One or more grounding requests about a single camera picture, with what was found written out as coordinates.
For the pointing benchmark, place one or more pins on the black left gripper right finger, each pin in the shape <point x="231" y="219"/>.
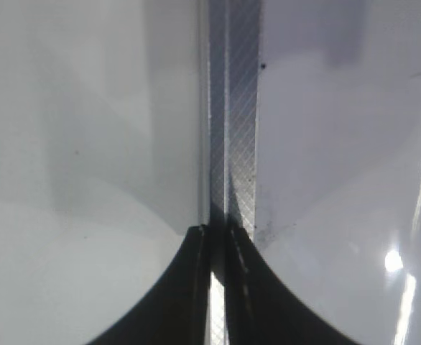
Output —
<point x="259" y="308"/>

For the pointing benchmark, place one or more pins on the white board with grey frame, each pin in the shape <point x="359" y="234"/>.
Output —
<point x="122" y="125"/>

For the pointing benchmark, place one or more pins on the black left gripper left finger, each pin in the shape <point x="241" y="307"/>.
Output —
<point x="174" y="310"/>

